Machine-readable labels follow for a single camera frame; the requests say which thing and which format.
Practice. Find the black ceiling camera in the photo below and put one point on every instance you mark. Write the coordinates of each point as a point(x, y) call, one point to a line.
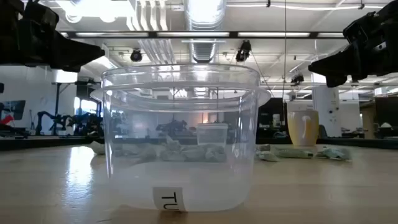
point(243, 52)
point(136, 56)
point(297, 79)

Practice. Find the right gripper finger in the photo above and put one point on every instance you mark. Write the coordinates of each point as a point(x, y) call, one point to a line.
point(335, 81)
point(335, 63)

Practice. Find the small clear plastic container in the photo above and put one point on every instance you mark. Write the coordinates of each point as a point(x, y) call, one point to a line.
point(212, 132)

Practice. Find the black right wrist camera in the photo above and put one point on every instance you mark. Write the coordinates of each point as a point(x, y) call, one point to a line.
point(357, 31)

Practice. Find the silver ceiling ventilation duct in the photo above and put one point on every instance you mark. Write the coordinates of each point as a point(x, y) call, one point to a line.
point(203, 49)

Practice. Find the white pillar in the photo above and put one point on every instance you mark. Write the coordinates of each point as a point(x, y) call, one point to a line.
point(326, 109)

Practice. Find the background black robot arm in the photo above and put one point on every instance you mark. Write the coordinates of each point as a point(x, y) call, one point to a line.
point(85, 124)
point(172, 126)
point(57, 119)

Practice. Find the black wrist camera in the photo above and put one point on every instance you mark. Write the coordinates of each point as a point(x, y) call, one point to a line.
point(357, 31)
point(42, 14)

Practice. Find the black stand pole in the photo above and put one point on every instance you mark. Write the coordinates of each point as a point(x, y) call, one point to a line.
point(57, 102)

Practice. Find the ceiling light rail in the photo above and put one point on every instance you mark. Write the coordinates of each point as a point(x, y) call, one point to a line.
point(152, 34)

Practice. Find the white wall box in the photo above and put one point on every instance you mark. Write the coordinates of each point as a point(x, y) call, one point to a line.
point(64, 76)

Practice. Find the clear plastic tub with label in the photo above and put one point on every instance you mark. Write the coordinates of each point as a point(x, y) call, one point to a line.
point(186, 186)

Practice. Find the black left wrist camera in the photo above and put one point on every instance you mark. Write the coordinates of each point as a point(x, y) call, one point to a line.
point(42, 14)

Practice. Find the dark wall monitor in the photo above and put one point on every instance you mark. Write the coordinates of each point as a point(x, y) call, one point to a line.
point(14, 109)

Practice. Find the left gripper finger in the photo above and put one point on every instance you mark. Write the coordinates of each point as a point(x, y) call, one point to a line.
point(68, 68)
point(77, 53)

